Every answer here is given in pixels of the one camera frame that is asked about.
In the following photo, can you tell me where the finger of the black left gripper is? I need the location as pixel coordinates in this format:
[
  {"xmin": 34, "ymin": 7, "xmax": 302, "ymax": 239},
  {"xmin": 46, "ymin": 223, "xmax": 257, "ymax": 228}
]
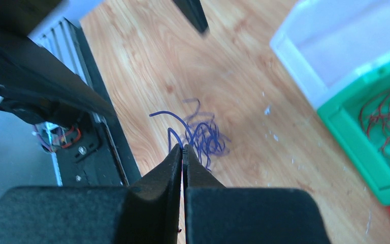
[{"xmin": 173, "ymin": 0, "xmax": 209, "ymax": 35}]

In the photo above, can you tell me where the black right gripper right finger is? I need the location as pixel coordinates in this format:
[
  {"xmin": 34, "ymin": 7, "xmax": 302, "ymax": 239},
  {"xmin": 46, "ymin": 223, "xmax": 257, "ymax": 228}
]
[{"xmin": 183, "ymin": 145, "xmax": 330, "ymax": 243}]

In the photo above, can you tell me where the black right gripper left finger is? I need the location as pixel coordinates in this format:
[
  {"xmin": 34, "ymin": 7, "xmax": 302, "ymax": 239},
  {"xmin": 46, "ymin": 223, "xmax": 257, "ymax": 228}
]
[{"xmin": 0, "ymin": 145, "xmax": 183, "ymax": 243}]

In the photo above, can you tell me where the coloured wire bundle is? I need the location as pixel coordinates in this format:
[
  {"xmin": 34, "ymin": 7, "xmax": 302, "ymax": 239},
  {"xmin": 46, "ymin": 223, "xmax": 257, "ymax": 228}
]
[{"xmin": 148, "ymin": 98, "xmax": 232, "ymax": 172}]

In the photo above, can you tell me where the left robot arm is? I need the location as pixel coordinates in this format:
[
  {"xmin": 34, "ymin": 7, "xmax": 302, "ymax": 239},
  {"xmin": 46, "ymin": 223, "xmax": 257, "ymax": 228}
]
[{"xmin": 0, "ymin": 1, "xmax": 114, "ymax": 127}]

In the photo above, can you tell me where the white plastic bin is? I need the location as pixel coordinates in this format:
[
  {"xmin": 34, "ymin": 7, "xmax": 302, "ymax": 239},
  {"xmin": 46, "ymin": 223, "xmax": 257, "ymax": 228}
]
[{"xmin": 270, "ymin": 1, "xmax": 390, "ymax": 109}]

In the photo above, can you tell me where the green plastic bin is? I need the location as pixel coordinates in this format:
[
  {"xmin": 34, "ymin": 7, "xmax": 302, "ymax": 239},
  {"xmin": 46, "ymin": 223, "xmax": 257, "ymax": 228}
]
[{"xmin": 318, "ymin": 62, "xmax": 390, "ymax": 205}]

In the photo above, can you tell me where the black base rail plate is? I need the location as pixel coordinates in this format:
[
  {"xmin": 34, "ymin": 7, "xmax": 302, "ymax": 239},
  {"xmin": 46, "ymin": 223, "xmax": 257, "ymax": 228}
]
[{"xmin": 33, "ymin": 18, "xmax": 143, "ymax": 188}]

